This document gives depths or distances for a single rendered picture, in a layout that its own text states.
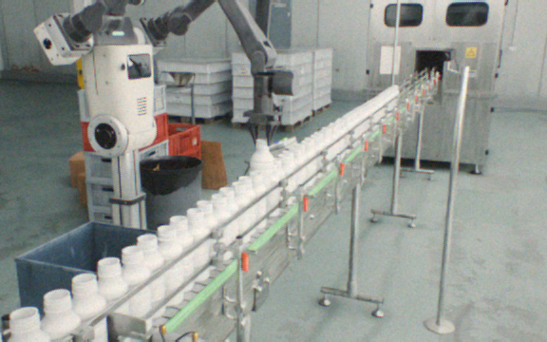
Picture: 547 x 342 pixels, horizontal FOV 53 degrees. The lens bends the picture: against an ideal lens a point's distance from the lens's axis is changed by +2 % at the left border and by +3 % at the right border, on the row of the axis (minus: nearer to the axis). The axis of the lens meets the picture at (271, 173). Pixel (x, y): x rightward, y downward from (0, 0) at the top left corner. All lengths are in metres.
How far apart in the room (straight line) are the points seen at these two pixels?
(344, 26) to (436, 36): 6.00
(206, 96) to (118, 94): 6.96
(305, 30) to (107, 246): 10.71
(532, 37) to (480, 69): 5.57
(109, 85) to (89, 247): 0.55
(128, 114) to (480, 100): 4.76
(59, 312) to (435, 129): 5.64
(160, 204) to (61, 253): 2.02
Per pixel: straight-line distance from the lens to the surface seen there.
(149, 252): 1.09
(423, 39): 6.22
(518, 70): 11.73
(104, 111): 2.00
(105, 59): 1.95
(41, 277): 1.63
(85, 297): 0.96
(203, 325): 1.27
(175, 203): 3.73
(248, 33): 1.53
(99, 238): 1.87
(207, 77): 8.86
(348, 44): 12.03
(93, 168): 4.21
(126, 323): 1.00
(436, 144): 6.33
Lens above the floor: 1.57
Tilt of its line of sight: 15 degrees down
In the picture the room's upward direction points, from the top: straight up
